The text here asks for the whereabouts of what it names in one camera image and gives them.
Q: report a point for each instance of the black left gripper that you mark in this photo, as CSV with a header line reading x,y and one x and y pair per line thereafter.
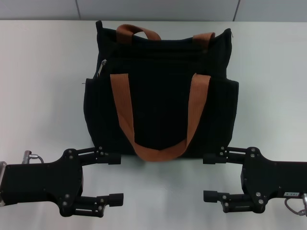
x,y
43,182

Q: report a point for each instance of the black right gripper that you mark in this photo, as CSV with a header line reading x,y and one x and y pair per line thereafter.
x,y
271,179

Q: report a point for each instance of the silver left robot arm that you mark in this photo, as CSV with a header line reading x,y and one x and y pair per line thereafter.
x,y
2,182

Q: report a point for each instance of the silver zipper pull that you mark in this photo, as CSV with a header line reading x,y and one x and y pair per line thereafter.
x,y
101,68

